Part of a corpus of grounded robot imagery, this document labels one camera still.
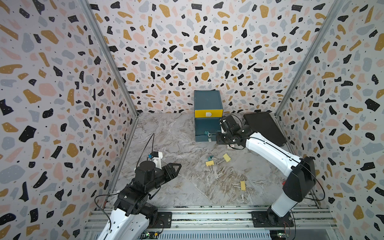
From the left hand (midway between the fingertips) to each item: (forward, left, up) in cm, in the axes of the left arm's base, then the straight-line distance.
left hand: (180, 167), depth 70 cm
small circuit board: (-24, +15, -21) cm, 35 cm away
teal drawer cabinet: (+38, -15, +1) cm, 41 cm away
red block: (-13, -38, +15) cm, 43 cm away
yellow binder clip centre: (+12, -15, -20) cm, 28 cm away
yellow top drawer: (+37, -15, -1) cm, 40 cm away
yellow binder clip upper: (+16, -27, -20) cm, 37 cm away
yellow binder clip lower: (-2, -34, -20) cm, 40 cm away
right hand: (+18, -20, -2) cm, 27 cm away
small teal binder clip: (+14, -16, -17) cm, 27 cm away
